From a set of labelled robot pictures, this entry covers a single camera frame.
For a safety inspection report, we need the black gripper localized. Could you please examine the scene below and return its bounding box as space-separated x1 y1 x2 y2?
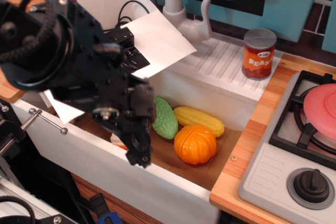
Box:
49 1 155 168

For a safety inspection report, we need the white face mask box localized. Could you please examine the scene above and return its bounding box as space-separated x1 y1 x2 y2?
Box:
43 0 198 124

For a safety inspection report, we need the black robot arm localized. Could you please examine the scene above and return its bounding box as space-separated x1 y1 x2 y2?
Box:
1 0 155 167

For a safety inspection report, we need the white orange toy sushi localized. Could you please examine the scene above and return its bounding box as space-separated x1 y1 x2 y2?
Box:
110 133 128 150

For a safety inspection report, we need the green toy bitter gourd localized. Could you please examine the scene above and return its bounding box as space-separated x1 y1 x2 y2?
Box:
152 97 178 140

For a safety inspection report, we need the yellow toy corn cob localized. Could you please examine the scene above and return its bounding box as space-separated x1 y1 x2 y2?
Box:
173 106 225 137

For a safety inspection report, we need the orange toy pumpkin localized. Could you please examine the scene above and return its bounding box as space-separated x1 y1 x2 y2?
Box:
174 124 217 165

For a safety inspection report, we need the white toy sink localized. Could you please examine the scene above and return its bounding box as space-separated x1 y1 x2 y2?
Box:
27 34 269 223

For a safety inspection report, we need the silver towel bar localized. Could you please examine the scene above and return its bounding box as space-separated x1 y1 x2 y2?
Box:
20 108 68 135

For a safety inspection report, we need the grey toy faucet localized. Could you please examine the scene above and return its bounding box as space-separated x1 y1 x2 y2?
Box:
162 0 213 44

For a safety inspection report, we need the grey toy stove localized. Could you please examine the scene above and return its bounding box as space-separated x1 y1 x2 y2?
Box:
237 70 336 224

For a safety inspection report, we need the orange beans can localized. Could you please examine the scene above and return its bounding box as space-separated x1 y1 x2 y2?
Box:
241 28 277 80

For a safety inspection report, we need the black stove grate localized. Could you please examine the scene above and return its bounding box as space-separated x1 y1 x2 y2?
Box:
269 70 335 170

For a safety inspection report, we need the black stove knob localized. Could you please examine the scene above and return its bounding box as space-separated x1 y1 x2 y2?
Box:
287 168 335 210

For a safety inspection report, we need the pink pot lid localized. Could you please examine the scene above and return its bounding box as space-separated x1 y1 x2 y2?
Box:
303 83 335 140

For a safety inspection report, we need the blue black clamp handle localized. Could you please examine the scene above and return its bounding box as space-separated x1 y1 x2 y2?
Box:
89 193 123 224

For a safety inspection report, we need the black camera in box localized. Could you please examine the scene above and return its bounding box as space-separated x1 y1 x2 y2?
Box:
106 27 150 73

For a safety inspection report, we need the black cable in box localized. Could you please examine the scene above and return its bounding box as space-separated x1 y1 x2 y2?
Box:
103 0 150 32

